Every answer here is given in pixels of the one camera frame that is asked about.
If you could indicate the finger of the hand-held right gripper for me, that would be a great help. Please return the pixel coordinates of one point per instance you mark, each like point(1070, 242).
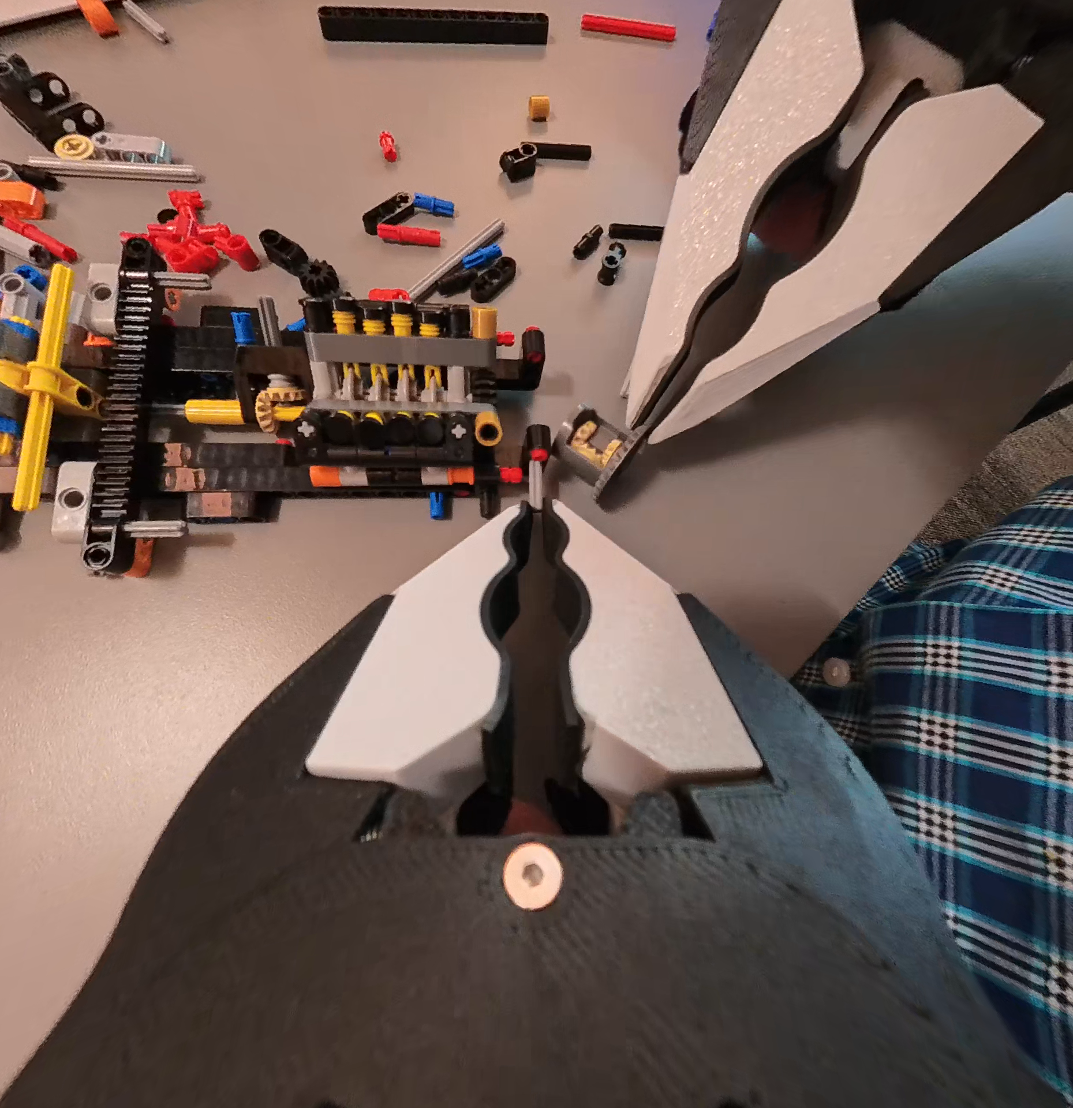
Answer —
point(761, 171)
point(936, 190)

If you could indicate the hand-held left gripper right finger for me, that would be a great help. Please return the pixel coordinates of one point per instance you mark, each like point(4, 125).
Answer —
point(666, 682)

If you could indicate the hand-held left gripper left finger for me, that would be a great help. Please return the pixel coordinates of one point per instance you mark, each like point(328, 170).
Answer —
point(415, 675)

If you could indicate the grey lego differential gear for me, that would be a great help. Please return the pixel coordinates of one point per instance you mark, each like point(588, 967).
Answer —
point(583, 439)

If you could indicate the lego car chassis model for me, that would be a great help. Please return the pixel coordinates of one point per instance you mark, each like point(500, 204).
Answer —
point(396, 345)

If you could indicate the short black lego tube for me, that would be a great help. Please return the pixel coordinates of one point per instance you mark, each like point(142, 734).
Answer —
point(635, 231)

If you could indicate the black lego pin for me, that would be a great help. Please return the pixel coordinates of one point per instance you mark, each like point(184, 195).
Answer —
point(38, 177)
point(588, 242)
point(452, 283)

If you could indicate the long black lego tube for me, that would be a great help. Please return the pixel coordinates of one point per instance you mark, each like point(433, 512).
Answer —
point(567, 151)

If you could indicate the red lego axle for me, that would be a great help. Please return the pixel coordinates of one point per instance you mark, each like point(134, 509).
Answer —
point(626, 25)

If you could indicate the yellow lego bush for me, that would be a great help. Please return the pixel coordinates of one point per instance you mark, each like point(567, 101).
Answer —
point(538, 106)

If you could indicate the black lego axle connector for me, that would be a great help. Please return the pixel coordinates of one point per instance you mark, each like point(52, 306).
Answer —
point(514, 163)

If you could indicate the long grey lego axle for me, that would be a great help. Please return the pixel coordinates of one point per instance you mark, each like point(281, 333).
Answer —
point(156, 171)
point(489, 231)

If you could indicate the black thin lego liftarm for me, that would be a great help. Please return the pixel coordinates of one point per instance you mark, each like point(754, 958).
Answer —
point(498, 277)
point(383, 212)

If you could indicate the blue lego pin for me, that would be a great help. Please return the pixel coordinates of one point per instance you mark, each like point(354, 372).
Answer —
point(482, 256)
point(433, 204)

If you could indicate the long black lego beam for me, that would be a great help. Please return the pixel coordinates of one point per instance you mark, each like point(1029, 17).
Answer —
point(433, 25)

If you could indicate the small red lego pin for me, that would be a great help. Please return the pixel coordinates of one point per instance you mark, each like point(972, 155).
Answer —
point(388, 147)

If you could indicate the small black lego gear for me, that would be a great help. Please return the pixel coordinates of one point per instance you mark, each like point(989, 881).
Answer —
point(316, 277)

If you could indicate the small black lego connector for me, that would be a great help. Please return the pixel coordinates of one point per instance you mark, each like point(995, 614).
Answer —
point(281, 248)

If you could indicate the pile of red lego pieces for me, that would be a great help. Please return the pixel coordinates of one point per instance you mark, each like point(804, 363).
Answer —
point(184, 242)

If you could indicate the orange lego piece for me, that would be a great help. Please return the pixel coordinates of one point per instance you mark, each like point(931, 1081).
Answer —
point(18, 201)
point(98, 17)

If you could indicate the grey lego pin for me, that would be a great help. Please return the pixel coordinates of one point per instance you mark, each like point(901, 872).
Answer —
point(148, 21)

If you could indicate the black angled lego liftarm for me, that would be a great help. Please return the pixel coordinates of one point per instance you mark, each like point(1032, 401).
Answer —
point(58, 112)

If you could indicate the dark grey lego connector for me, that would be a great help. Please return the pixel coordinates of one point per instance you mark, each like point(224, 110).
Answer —
point(1, 65)

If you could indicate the grey trousers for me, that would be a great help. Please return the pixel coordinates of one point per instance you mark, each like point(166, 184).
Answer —
point(1047, 451)

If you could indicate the blue plaid shirt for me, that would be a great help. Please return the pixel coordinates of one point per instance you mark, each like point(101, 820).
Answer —
point(976, 780)

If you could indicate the light grey liftarm tan bush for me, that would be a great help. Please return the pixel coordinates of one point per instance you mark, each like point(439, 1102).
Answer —
point(129, 148)

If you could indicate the pale rounded flat board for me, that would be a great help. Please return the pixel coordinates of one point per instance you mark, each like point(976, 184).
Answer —
point(18, 11)

